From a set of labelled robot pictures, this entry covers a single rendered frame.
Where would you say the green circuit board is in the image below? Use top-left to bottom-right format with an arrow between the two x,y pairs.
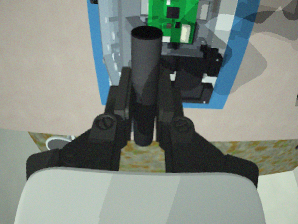
148,0 -> 199,44

